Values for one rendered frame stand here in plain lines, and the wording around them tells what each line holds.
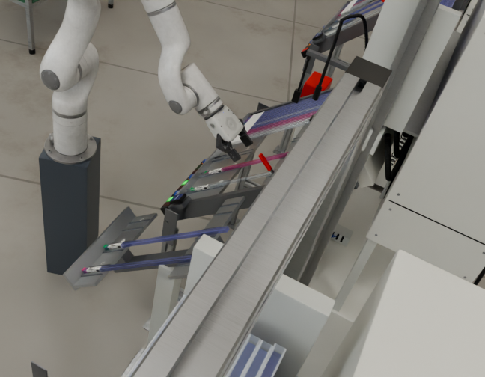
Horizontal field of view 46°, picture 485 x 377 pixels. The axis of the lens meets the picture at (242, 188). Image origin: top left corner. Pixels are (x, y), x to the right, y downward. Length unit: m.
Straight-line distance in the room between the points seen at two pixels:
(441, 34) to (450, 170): 0.36
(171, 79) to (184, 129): 1.82
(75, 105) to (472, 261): 1.36
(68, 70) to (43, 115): 1.62
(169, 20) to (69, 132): 0.64
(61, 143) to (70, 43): 0.43
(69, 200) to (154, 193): 0.84
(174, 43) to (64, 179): 0.79
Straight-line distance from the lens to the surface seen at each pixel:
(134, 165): 3.20
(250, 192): 1.77
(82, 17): 1.83
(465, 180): 1.52
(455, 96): 1.41
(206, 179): 2.07
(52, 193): 2.31
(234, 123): 1.80
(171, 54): 1.70
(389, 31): 1.36
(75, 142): 2.15
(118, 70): 3.92
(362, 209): 2.38
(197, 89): 1.73
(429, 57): 1.36
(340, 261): 2.15
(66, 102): 2.04
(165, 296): 1.82
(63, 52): 1.90
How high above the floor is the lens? 2.18
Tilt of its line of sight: 43 degrees down
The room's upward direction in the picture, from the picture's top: 15 degrees clockwise
